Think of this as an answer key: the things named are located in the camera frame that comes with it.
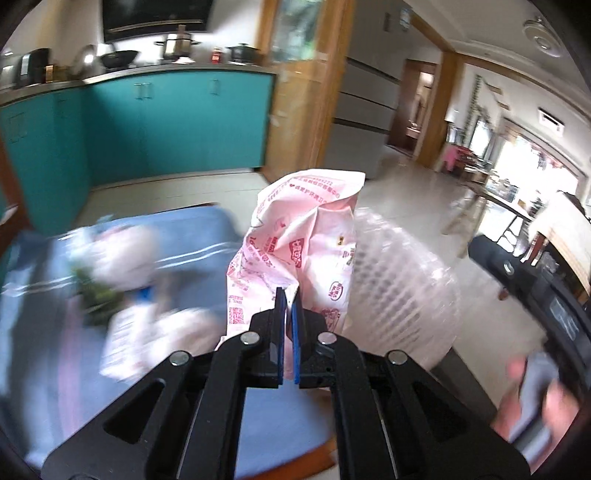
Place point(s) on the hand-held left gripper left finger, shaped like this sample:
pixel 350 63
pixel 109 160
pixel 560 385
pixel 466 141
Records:
pixel 280 314

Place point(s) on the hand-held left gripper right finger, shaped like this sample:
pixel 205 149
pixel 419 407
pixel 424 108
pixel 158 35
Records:
pixel 296 323

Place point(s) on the pink printed plastic bag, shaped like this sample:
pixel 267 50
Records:
pixel 300 230

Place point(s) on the white plastic mesh basket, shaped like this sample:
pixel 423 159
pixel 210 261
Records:
pixel 392 286

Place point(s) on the person's right hand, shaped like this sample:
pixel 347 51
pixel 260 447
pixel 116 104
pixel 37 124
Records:
pixel 561 404

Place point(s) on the light wooden cabinet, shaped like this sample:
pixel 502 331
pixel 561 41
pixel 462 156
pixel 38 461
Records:
pixel 568 240

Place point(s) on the white bag with greens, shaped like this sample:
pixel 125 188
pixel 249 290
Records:
pixel 152 341

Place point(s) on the pink hanging cloth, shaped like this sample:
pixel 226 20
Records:
pixel 450 157

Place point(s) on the ceiling air vent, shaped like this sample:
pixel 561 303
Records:
pixel 551 121

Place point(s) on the dark green scraps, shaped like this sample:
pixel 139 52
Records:
pixel 97 295

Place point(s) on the silver refrigerator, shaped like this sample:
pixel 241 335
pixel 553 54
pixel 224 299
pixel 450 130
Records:
pixel 360 138

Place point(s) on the teal kitchen cabinets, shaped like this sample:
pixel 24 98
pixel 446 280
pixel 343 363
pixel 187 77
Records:
pixel 184 129

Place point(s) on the green vine garland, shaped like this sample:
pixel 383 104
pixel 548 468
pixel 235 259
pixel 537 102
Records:
pixel 474 106

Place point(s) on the wood framed glass door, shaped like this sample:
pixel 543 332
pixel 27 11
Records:
pixel 295 92

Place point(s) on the blue striped cloth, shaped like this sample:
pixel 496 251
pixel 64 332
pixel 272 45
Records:
pixel 69 392

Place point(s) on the brown wooden room door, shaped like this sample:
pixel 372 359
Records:
pixel 415 101

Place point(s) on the black lidded pot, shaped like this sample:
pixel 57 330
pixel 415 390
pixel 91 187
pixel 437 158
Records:
pixel 243 53

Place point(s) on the small red bottle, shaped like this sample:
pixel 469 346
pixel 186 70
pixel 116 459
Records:
pixel 217 56

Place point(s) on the round ceiling light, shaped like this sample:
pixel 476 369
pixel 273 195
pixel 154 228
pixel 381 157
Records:
pixel 542 37

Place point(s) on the steel cooking pot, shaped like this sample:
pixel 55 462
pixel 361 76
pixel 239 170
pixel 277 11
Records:
pixel 178 46

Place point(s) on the black wok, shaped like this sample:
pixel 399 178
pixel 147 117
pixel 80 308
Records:
pixel 120 59

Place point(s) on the round steel lid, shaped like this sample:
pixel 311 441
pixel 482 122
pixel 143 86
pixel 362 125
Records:
pixel 83 60

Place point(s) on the black range hood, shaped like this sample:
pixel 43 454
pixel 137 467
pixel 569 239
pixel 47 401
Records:
pixel 152 18

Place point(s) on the black air fryer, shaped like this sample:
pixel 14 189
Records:
pixel 32 67

